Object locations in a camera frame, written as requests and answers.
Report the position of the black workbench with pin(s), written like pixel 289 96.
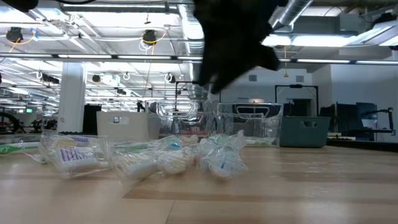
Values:
pixel 37 133

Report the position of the green exit sign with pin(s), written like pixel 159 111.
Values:
pixel 29 110

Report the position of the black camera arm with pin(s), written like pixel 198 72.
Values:
pixel 390 113

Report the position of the black cabinet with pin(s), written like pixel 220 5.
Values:
pixel 91 119

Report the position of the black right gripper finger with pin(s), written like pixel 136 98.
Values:
pixel 225 77
pixel 206 71

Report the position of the white plastic bin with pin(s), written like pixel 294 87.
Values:
pixel 127 126

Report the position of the ceiling light panel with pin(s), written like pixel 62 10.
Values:
pixel 311 40

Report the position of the grey ceiling pipe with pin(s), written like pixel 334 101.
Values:
pixel 118 7

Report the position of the silver spiral air duct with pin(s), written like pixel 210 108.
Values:
pixel 188 18
pixel 295 9

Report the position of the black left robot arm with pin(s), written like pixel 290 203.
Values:
pixel 18 4

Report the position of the teal plastic bin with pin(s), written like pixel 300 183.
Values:
pixel 304 133

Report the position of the clear plastic bin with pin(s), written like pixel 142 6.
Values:
pixel 183 118
pixel 252 124

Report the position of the long LED light bar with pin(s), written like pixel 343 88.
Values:
pixel 140 57

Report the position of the purple toothbrush in wrapper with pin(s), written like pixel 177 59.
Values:
pixel 74 155
pixel 81 140

